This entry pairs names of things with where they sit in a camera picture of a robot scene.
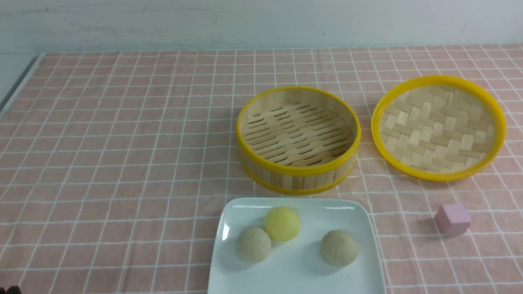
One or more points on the pink checkered tablecloth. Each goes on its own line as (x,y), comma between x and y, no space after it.
(115,167)

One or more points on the yellow steamed bun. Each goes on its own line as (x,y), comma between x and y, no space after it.
(282,224)

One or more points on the pink wooden cube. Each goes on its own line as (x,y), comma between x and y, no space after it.
(453,219)

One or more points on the yellow-rimmed bamboo steamer basket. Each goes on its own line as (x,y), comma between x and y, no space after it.
(297,140)

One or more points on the yellow-rimmed woven steamer lid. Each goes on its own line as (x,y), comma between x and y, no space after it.
(438,128)

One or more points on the white square plate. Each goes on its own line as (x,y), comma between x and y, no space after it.
(296,266)

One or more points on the beige steamed bun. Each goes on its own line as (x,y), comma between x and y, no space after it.
(338,248)
(253,245)

